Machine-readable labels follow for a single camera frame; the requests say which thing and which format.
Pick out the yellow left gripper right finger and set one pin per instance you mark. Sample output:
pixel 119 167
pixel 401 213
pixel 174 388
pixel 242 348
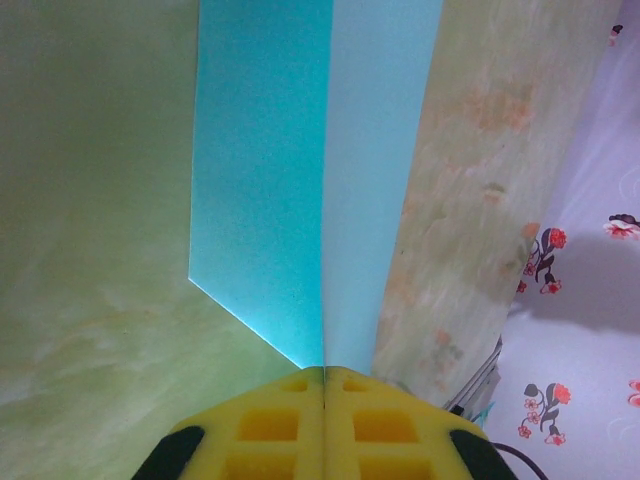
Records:
pixel 385 435

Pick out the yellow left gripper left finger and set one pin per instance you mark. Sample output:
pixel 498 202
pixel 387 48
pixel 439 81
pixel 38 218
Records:
pixel 270 435

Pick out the long aluminium frame rail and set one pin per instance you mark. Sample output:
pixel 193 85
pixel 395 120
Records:
pixel 480 380

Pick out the teal cloth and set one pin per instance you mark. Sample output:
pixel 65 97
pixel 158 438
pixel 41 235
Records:
pixel 260 150

